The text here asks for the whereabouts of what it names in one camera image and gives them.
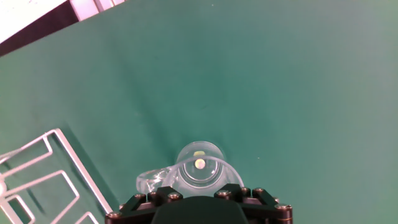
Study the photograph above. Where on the white printed paper sheet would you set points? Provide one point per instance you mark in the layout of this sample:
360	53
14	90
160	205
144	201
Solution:
21	15

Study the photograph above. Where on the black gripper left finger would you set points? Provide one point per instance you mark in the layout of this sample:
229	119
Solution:
130	213

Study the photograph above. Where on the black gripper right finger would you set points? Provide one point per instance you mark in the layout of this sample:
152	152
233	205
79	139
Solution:
270	211

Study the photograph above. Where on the green table mat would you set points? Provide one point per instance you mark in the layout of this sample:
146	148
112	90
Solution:
248	77

